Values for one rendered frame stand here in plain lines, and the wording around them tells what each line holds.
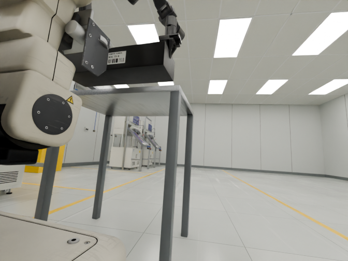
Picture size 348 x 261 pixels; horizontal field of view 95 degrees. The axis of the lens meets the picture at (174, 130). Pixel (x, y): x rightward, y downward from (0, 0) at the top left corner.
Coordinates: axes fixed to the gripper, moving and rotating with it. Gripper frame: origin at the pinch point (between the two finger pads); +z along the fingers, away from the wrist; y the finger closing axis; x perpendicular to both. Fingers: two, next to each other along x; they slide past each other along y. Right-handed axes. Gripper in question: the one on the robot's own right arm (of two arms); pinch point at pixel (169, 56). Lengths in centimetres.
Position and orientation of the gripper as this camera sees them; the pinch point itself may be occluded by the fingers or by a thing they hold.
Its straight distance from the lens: 85.9
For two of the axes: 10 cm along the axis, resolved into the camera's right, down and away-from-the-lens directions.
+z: -0.4, 9.9, -1.3
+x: -2.6, -1.3, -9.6
